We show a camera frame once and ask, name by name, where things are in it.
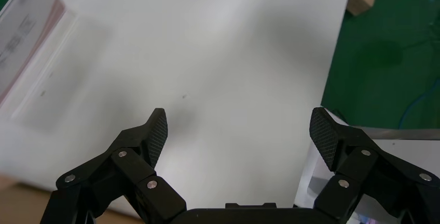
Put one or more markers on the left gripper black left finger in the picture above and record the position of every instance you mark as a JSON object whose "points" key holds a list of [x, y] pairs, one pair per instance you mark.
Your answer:
{"points": [[110, 181]]}

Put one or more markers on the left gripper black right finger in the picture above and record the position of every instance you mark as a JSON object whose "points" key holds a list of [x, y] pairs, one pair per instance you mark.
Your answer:
{"points": [[371, 181]]}

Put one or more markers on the large brown cardboard box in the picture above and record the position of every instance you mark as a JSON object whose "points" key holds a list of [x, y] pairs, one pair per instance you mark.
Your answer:
{"points": [[20, 205]]}

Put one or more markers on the white pink acrylic sign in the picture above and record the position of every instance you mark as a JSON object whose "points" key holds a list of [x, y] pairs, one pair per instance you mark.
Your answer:
{"points": [[24, 33]]}

